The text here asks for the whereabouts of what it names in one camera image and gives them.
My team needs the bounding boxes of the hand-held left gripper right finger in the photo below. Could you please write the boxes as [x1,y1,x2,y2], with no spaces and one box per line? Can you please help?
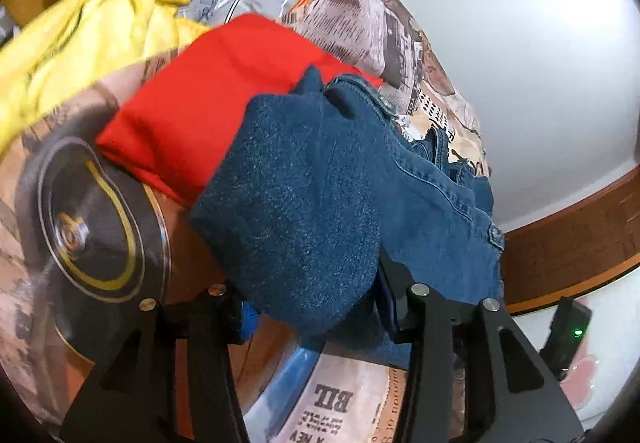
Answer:
[375,255,586,443]

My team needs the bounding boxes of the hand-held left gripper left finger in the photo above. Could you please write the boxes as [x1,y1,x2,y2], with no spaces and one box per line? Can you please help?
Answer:
[59,284,262,443]

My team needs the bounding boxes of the blue denim jacket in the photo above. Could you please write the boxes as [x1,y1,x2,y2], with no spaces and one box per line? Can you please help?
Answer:
[189,65,507,370]

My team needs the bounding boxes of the red garment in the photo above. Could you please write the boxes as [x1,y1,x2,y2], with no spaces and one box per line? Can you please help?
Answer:
[95,14,384,208]

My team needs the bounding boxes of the yellow garment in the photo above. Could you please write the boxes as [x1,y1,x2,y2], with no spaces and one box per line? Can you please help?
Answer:
[0,0,217,154]

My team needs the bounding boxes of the newspaper print quilt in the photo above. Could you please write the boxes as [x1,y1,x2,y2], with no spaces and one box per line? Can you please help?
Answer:
[280,0,437,90]

